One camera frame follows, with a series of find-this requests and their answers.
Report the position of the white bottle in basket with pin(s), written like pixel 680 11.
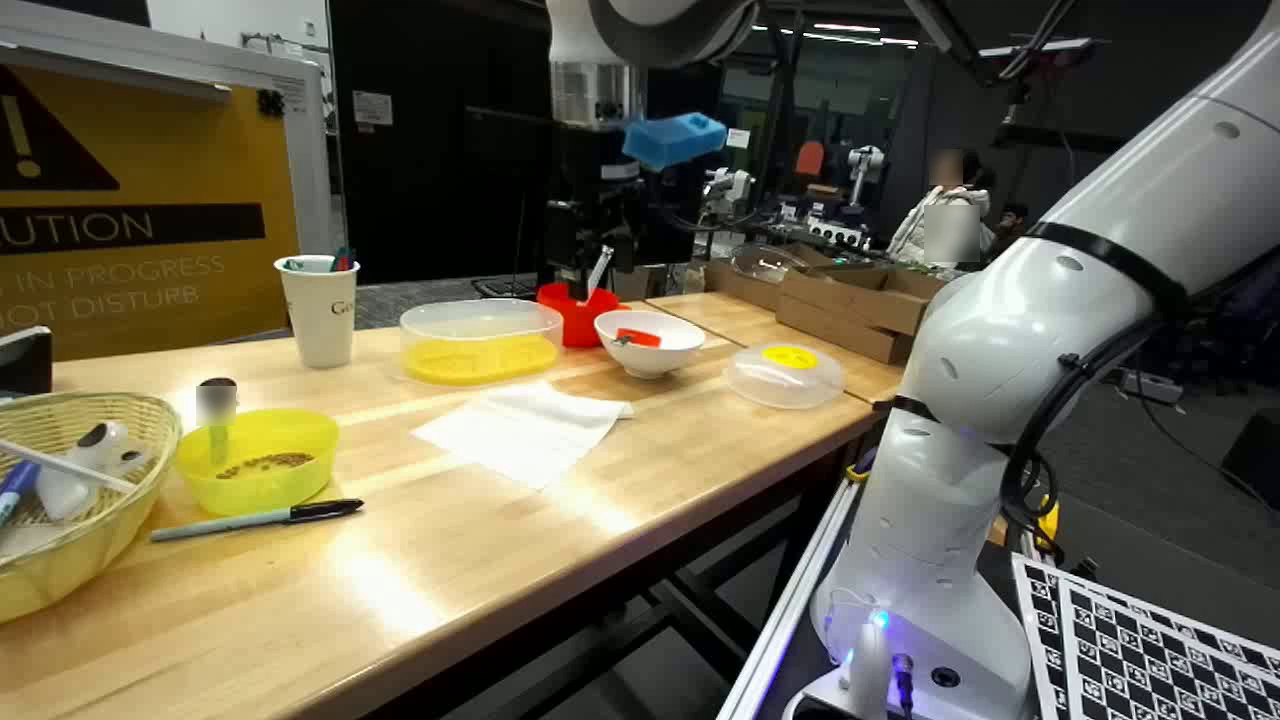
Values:
pixel 103 446

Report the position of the white paper towel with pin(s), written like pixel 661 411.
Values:
pixel 525 425

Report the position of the yellow caution sign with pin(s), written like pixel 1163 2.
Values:
pixel 146 287

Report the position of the white paper cup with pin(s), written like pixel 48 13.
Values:
pixel 320 313

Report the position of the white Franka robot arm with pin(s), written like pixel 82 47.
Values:
pixel 1012 346

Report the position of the black marker pen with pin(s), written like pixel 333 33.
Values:
pixel 292 512

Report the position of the long cardboard box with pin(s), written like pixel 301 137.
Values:
pixel 843 309

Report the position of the red plastic bowl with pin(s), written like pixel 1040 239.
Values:
pixel 575 327

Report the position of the aluminium frame rail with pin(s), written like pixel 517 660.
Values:
pixel 784 600

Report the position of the yellow-green plastic bowl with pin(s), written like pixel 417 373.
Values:
pixel 263 483

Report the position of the blue marker in basket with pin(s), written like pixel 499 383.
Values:
pixel 19 484

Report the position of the clear tub with yellow liquid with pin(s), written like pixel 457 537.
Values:
pixel 482 346

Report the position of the white bowl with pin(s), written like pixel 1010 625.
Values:
pixel 653 357

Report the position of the clear plastic spoon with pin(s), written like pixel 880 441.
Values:
pixel 602 274

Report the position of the black white calibration board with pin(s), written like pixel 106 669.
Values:
pixel 1146 655

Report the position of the black table frame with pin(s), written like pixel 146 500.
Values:
pixel 695 623

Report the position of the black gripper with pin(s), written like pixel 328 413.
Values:
pixel 588 160

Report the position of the small black device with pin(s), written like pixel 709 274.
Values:
pixel 24 362

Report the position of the black measuring spoon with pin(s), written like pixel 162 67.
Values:
pixel 219 397

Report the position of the person in white jacket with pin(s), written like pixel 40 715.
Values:
pixel 942 222

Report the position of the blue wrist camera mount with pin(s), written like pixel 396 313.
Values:
pixel 673 143

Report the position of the clear lidded container yellow item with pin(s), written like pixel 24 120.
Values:
pixel 784 379

